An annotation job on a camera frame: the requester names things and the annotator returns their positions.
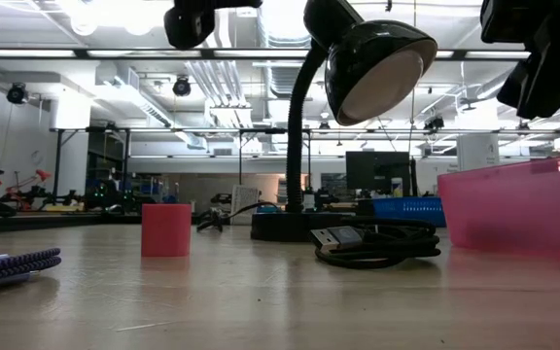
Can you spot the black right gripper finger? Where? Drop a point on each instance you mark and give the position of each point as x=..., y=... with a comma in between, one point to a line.
x=535, y=87

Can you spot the pink plastic bin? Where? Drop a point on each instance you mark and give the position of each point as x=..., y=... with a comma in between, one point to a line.
x=513, y=209

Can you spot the black ceiling spotlight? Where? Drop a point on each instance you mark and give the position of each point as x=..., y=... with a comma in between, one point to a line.
x=181, y=86
x=16, y=92

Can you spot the black monitor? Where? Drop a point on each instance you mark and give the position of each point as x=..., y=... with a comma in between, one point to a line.
x=377, y=170

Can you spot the blue plastic basket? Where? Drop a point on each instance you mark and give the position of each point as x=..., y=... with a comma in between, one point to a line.
x=406, y=211

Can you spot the white label plate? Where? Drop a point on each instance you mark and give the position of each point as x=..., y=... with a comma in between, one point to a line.
x=244, y=201

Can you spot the pink small cylinder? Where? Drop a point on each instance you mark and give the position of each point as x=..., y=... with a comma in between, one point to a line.
x=165, y=231

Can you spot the red background machine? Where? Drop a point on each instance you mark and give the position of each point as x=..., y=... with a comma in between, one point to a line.
x=22, y=187

